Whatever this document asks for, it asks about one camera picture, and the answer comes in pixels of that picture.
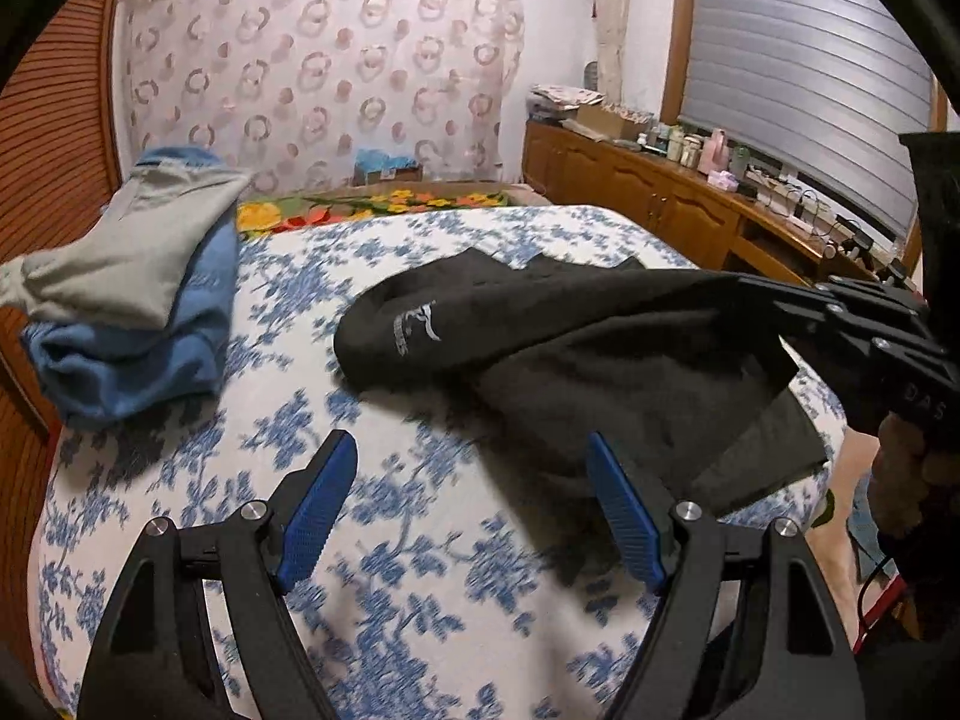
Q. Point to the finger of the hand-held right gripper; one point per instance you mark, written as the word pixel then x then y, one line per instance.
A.
pixel 862 341
pixel 817 291

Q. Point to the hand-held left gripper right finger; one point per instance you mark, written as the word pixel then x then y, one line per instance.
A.
pixel 626 519

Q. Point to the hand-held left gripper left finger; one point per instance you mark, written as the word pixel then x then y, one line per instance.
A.
pixel 322 511

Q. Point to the black pants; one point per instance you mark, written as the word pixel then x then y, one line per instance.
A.
pixel 562 345

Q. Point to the grey pants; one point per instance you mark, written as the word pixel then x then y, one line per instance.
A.
pixel 135 255

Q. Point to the person's right hand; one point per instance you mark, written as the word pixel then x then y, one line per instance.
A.
pixel 900 465

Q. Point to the white power strip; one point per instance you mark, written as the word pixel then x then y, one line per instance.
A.
pixel 806 221

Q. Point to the blue floral bedsheet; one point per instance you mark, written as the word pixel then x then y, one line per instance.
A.
pixel 420 577

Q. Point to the small pink box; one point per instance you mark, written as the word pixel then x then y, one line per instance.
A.
pixel 724 180

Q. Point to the pink bottle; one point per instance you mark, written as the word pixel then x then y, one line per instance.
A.
pixel 716 151

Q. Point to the wooden cabinet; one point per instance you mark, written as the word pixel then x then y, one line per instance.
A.
pixel 645 195

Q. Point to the blue jeans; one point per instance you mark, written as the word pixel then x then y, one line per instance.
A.
pixel 150 371

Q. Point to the grey window blind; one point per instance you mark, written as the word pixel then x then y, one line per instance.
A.
pixel 795 52

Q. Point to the cardboard box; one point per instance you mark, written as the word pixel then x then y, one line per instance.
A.
pixel 611 120

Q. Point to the colourful flower blanket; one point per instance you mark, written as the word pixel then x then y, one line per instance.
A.
pixel 390 202

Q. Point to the stack of papers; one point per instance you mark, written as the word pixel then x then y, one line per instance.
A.
pixel 562 101

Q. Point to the beige window curtain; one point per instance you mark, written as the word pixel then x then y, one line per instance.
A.
pixel 609 22

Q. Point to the blue cloth bundle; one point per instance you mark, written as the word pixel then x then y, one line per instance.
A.
pixel 384 160

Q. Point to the wooden window frame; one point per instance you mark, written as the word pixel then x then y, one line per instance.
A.
pixel 675 30

